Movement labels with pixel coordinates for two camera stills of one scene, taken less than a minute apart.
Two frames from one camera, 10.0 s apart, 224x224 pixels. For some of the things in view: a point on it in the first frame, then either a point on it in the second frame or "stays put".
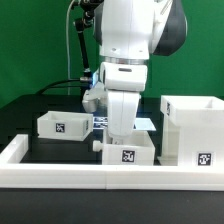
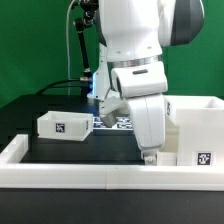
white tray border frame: [101, 176] stays put
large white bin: [192, 131] stays put
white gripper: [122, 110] → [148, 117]
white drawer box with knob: [136, 149] → [166, 158]
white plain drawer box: [65, 125] stays put
